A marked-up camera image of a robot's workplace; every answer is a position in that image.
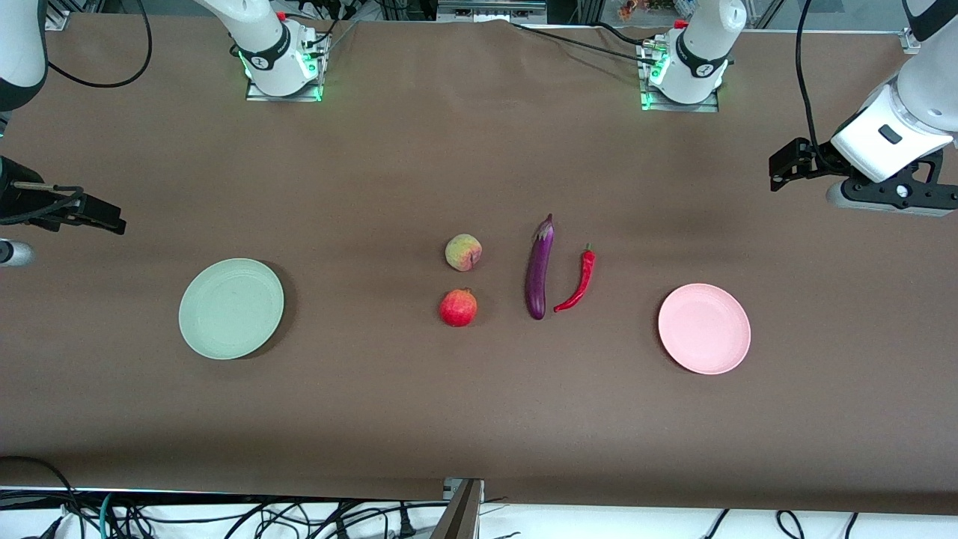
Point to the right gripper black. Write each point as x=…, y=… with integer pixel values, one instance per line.
x=21, y=201

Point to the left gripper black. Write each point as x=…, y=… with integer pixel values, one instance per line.
x=822, y=159

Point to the red chili pepper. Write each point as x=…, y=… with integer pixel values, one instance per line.
x=582, y=281

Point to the long purple eggplant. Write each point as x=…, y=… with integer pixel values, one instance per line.
x=539, y=273

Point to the yellow red peach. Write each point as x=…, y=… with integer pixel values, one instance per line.
x=463, y=252

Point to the red pomegranate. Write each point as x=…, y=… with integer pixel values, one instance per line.
x=458, y=308

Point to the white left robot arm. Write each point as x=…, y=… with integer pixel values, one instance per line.
x=700, y=45

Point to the pale green round plate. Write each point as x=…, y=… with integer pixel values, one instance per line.
x=232, y=308

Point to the pink round plate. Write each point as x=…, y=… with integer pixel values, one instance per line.
x=704, y=329

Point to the colourful toy items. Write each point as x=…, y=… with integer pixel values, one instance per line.
x=644, y=9

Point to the large table cover sheet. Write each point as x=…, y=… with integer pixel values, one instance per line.
x=449, y=419

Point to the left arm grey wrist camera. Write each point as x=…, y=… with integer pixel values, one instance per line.
x=883, y=201

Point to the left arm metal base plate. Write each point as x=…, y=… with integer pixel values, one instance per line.
x=653, y=103

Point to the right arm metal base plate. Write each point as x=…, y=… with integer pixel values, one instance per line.
x=256, y=93

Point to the aluminium frame profile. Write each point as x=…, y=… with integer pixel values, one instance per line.
x=486, y=11

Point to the grey metal camera post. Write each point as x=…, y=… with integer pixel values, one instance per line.
x=458, y=516

